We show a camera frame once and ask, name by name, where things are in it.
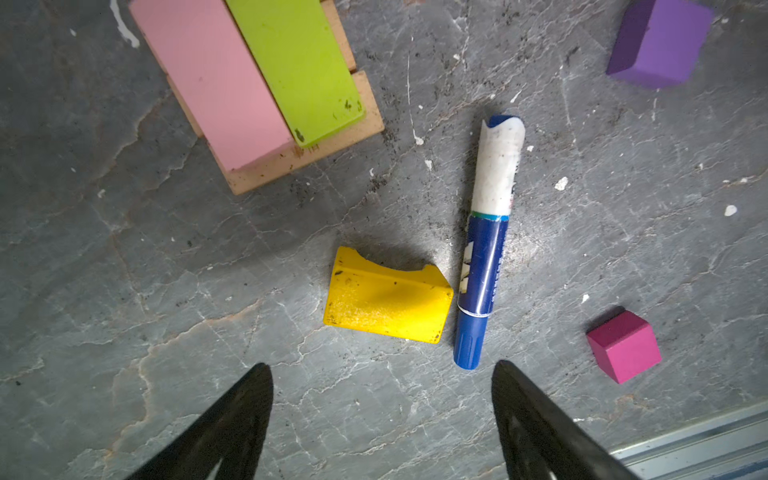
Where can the blue white marker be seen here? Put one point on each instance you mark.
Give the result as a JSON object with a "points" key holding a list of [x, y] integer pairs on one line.
{"points": [[500, 147]]}

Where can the purple cube block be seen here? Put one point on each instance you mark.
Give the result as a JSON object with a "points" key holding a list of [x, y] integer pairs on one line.
{"points": [[659, 42]]}

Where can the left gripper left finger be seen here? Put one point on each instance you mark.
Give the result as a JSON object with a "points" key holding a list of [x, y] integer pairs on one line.
{"points": [[227, 438]]}

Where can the magenta cube block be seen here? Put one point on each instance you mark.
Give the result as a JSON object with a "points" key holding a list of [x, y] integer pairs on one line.
{"points": [[624, 346]]}

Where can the pink block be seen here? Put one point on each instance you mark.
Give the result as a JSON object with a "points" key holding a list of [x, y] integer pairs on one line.
{"points": [[203, 52]]}

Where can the natural wood block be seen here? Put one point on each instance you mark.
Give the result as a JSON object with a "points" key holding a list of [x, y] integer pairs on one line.
{"points": [[339, 34], [294, 158]]}

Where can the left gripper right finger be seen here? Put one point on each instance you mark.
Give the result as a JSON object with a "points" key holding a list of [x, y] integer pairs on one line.
{"points": [[538, 440]]}

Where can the lime green block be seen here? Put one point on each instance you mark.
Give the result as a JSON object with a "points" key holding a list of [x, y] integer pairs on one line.
{"points": [[302, 63]]}

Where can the yellow arch block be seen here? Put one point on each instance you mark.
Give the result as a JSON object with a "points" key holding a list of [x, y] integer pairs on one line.
{"points": [[367, 297]]}

